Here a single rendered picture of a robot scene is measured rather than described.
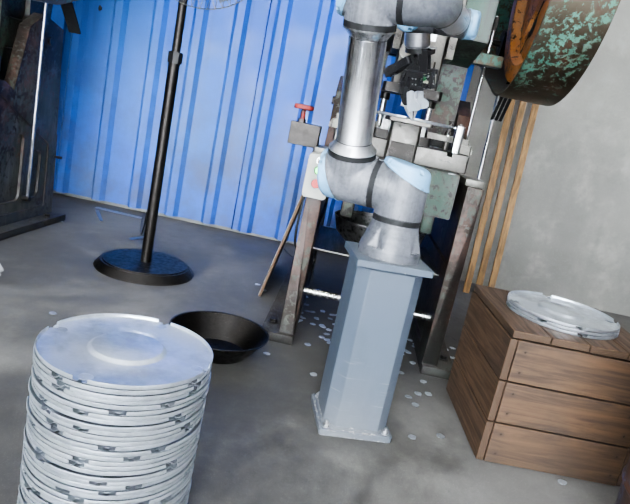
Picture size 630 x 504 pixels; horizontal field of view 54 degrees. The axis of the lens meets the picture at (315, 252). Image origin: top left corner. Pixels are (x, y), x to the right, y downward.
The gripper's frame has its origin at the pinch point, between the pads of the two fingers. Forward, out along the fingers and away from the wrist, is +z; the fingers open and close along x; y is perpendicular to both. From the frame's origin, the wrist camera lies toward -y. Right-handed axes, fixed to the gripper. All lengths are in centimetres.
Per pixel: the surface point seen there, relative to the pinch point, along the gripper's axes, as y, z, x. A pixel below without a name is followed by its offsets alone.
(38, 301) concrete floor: -65, 49, -102
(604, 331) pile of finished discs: 71, 41, -9
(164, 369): 43, 13, -112
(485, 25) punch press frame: 3.7, -22.8, 31.0
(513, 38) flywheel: -9, -14, 68
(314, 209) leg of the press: -14.4, 26.5, -28.2
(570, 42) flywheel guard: 32.7, -19.7, 30.4
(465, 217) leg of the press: 19.5, 29.8, 4.0
